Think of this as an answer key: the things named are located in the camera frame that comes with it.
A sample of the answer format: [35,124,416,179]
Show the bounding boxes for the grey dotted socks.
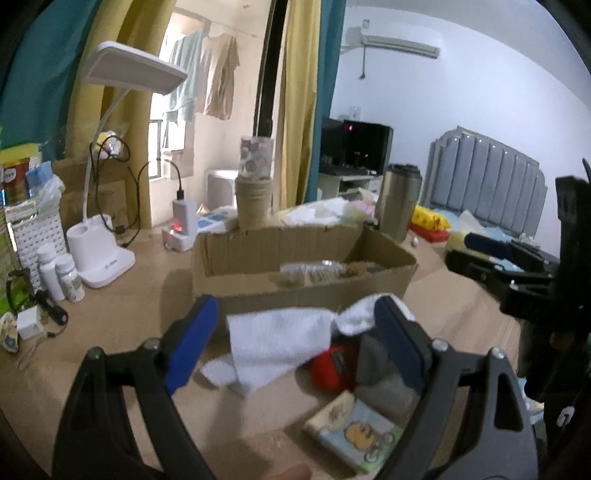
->
[355,330,418,423]

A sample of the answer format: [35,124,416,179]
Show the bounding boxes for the white waffle towel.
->
[198,292,417,398]

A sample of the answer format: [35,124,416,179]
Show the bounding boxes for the red soft plush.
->
[310,343,359,395]

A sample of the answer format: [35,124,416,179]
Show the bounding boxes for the red flat box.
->
[410,223,450,243]

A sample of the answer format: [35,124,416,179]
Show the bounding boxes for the grey padded headboard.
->
[420,126,548,237]

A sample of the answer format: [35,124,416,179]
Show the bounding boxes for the cartoon print cloth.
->
[304,391,403,474]

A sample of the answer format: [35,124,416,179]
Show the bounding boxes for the white power strip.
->
[161,207,238,253]

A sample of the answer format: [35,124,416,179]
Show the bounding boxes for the brown cardboard box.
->
[192,225,417,317]

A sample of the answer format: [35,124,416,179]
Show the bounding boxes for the white desk lamp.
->
[66,41,186,289]

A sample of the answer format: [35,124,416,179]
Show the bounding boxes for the white pill bottle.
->
[37,243,65,302]
[55,253,85,303]

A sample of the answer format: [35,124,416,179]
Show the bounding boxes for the white charger adapter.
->
[172,198,197,236]

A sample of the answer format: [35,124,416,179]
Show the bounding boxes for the plastic bag of cloths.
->
[276,197,375,226]

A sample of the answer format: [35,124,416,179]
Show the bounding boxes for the stainless steel tumbler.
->
[376,164,423,243]

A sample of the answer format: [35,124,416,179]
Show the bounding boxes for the small black flashlight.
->
[33,290,69,326]

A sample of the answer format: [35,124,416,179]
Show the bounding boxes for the stack of brown paper cups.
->
[235,176,273,231]

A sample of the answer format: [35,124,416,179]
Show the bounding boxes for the small white cube adapter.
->
[17,306,44,340]

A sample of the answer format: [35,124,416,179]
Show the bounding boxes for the white tv stand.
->
[317,173,383,200]

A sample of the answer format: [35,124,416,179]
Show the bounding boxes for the green snack bag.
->
[0,207,33,315]

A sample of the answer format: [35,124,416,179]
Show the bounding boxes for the white perforated basket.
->
[11,211,67,290]

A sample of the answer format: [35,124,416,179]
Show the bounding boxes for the patterned clear cup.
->
[238,136,274,180]

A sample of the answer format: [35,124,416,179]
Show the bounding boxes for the black computer monitor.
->
[320,118,394,176]

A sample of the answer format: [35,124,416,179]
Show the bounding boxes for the red lidded can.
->
[2,158,29,205]

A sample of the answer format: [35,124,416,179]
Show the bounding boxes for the yellow curtain right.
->
[280,0,322,208]

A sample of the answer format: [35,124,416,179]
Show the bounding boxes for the yellow curtain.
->
[280,0,322,208]
[64,0,177,230]

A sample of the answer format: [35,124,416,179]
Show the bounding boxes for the white air conditioner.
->
[341,27,441,59]

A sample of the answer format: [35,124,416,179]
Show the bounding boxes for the hanging beige shirt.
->
[194,33,239,121]

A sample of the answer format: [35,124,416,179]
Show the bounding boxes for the teal curtain left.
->
[1,1,100,159]

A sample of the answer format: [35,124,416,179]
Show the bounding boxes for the teal curtain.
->
[304,0,346,203]
[1,1,100,159]

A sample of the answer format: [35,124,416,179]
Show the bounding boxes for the hanging blue shirt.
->
[165,31,204,123]

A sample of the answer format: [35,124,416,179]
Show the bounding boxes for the teal curtain right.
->
[304,0,346,203]

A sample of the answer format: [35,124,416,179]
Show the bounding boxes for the yellow curtain left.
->
[64,0,177,230]

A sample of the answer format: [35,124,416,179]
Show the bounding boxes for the black charging cable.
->
[88,134,187,249]

